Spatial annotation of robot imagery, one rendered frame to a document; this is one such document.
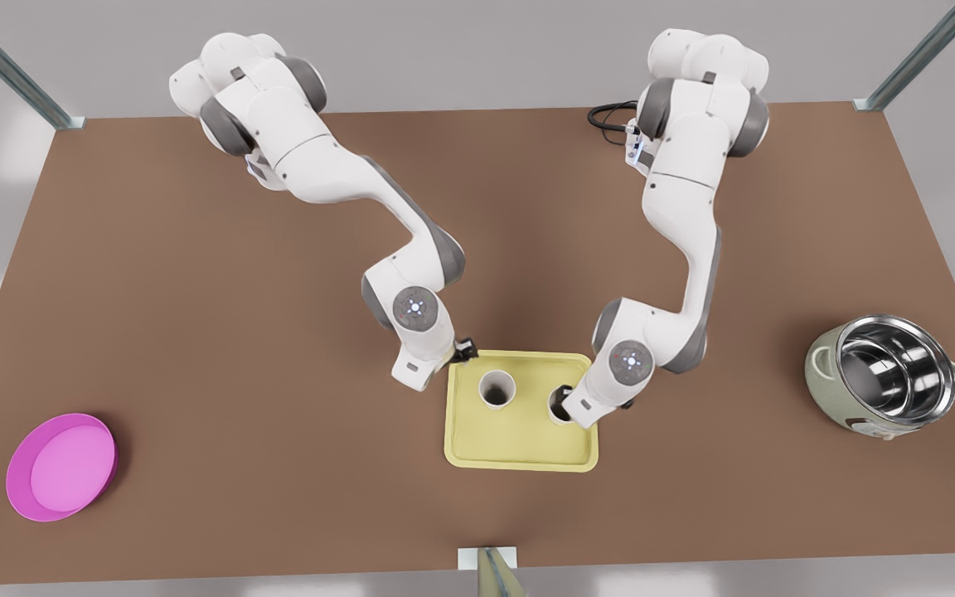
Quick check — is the black cable loop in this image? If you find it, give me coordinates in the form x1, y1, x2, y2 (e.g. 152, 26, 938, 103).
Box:
588, 100, 641, 143

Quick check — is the white IKEA cup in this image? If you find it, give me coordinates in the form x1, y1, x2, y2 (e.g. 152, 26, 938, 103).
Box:
477, 370, 517, 411
547, 386, 583, 426

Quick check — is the silver frame post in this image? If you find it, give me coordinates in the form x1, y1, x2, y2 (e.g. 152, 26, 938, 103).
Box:
458, 546, 526, 597
853, 0, 955, 112
0, 0, 85, 131

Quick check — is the yellow rectangular tray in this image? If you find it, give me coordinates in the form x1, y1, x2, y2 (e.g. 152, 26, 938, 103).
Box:
444, 350, 599, 473

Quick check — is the green pot with steel liner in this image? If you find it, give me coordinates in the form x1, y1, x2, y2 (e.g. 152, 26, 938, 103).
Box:
805, 313, 955, 441

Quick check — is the pink round bowl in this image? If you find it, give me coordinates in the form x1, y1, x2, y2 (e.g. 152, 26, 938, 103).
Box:
5, 413, 118, 522

